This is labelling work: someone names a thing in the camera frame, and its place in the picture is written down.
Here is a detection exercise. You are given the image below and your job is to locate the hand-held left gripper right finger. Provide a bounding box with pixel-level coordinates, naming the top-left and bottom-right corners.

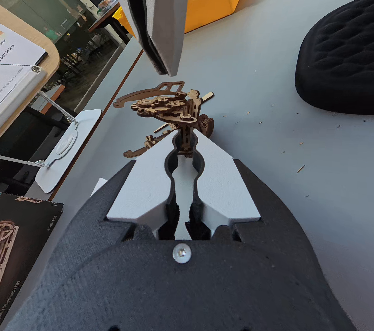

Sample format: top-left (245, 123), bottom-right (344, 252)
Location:
top-left (190, 129), bottom-right (261, 240)

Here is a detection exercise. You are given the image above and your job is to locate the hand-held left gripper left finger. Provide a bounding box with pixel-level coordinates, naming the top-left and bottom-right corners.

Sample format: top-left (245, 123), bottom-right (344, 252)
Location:
top-left (106, 129), bottom-right (180, 240)

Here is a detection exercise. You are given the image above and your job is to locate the wooden gear model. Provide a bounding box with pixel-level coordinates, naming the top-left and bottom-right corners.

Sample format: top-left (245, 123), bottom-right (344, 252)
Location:
top-left (113, 81), bottom-right (215, 160)

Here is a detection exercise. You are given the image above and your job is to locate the clear plastic bag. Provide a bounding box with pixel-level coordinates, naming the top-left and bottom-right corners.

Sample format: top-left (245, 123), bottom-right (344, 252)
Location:
top-left (98, 0), bottom-right (117, 14)

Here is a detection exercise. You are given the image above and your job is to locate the brown table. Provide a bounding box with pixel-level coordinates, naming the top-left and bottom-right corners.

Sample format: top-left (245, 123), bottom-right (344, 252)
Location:
top-left (88, 1), bottom-right (130, 45)

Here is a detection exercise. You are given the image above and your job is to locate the white document stand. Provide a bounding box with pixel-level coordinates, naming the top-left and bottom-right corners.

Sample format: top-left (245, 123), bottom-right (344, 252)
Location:
top-left (0, 91), bottom-right (102, 194)

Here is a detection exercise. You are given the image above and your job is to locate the tan wooden board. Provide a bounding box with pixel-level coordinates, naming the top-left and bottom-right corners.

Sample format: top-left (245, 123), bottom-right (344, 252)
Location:
top-left (0, 5), bottom-right (60, 136)

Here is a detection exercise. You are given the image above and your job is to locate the printed paper sheet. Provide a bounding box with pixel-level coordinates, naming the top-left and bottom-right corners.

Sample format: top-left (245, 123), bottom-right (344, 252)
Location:
top-left (0, 24), bottom-right (49, 66)

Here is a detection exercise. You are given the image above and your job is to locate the black puzzle box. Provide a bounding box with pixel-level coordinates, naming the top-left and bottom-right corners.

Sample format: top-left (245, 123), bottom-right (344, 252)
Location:
top-left (0, 193), bottom-right (64, 324)

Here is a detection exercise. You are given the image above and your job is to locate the white sheet with eyelet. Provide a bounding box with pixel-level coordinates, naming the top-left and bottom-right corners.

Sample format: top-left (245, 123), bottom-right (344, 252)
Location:
top-left (0, 64), bottom-right (47, 128)

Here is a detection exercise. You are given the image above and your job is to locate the black padded wrist rest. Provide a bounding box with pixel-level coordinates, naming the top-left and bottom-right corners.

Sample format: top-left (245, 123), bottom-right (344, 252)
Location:
top-left (295, 0), bottom-right (374, 116)

